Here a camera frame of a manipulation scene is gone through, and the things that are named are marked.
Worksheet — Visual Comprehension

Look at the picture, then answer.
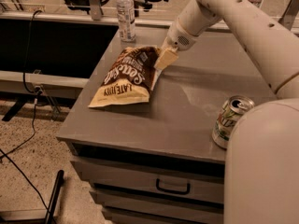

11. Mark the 7up soda can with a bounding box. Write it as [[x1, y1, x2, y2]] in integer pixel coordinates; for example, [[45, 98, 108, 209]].
[[212, 95, 255, 149]]

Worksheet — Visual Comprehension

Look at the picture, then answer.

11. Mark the brown chip bag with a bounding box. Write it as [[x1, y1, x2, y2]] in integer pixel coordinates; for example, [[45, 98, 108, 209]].
[[89, 47, 160, 108]]

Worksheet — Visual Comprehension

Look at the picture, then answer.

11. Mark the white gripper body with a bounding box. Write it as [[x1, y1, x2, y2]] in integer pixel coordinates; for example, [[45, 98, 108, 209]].
[[162, 15, 199, 51]]

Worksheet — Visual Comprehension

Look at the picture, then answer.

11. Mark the black metal stand leg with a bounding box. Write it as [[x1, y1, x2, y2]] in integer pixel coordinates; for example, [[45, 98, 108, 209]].
[[0, 170, 64, 224]]

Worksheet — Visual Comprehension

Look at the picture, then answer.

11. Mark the grey drawer cabinet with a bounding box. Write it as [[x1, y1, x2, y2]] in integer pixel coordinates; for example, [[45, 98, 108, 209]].
[[56, 26, 278, 224]]

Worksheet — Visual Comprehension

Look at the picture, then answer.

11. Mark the black power cable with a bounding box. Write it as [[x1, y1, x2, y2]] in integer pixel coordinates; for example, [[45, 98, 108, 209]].
[[0, 10, 50, 217]]

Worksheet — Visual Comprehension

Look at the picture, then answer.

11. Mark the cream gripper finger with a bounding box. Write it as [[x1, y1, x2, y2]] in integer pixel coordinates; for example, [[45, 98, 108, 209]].
[[154, 48, 178, 70]]

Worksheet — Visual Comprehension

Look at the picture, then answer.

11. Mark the grey metal post left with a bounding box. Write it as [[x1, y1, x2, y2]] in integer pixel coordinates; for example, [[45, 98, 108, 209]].
[[89, 0, 103, 21]]

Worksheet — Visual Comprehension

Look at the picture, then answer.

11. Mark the clear water bottle on table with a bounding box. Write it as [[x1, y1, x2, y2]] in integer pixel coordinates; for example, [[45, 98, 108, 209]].
[[116, 0, 135, 42]]

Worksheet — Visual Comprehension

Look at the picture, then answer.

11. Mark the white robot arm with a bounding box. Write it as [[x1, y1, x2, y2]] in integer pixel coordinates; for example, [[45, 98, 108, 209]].
[[156, 0, 299, 224]]

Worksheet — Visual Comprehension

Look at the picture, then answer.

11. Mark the black drawer handle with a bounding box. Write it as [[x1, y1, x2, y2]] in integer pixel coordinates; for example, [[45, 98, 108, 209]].
[[155, 178, 191, 195]]

